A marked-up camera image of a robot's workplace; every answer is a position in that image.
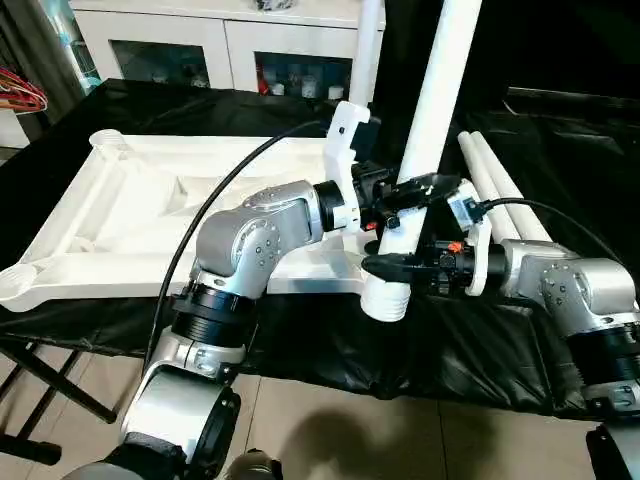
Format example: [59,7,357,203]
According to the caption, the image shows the white plastic table top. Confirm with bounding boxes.
[0,128,382,315]

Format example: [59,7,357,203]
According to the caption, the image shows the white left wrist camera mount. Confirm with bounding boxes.
[322,101,372,235]

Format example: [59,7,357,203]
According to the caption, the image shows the black horizontal bar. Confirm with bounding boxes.
[506,87,640,115]

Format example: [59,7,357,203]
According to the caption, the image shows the black plastic mat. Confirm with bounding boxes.
[0,77,640,421]

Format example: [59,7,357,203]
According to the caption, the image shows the grey curtain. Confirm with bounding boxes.
[0,0,82,127]

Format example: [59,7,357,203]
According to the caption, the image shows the white plastic table leg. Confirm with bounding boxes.
[457,132,522,242]
[468,130,552,245]
[348,0,387,110]
[360,0,485,325]

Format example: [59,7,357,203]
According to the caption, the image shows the black folding table frame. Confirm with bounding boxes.
[0,339,120,467]

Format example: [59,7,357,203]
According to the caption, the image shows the dark furniture with brass label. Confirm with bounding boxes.
[379,0,640,101]

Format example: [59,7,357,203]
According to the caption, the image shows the red orange clothes hangers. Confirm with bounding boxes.
[0,64,50,115]

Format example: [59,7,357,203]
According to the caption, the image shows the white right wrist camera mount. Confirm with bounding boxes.
[446,179,495,297]

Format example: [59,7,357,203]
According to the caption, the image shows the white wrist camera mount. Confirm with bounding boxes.
[446,179,495,297]
[322,101,372,235]

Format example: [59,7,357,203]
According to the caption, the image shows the white glass-door cabinet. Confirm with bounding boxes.
[72,0,387,97]

